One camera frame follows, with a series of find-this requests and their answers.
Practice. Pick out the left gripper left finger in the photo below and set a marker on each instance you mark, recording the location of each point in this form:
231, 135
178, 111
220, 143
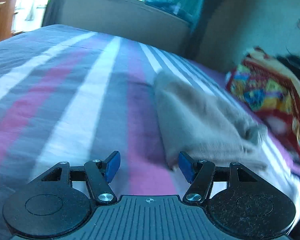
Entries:
98, 174

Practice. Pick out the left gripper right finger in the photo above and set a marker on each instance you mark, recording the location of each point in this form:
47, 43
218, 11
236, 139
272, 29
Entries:
200, 174

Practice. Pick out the grey sweatpants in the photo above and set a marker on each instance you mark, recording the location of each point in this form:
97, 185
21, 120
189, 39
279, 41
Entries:
204, 126

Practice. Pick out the striped purple bed sheet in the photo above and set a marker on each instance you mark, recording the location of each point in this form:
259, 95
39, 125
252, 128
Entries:
69, 96

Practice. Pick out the white pillow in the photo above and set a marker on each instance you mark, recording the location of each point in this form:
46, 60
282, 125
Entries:
276, 125

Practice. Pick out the colourful folded blanket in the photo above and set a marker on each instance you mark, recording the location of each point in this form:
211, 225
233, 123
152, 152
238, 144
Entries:
269, 88

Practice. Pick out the black garment on pile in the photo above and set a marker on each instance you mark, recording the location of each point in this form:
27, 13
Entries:
292, 62

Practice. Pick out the dark teal left curtain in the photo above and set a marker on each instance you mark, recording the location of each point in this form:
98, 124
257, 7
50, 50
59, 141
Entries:
52, 12

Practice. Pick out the dark teal curtain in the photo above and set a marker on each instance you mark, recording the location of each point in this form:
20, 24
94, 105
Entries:
206, 10
52, 12

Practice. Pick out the dark teal right curtain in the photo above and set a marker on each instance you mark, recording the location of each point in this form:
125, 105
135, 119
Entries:
206, 10

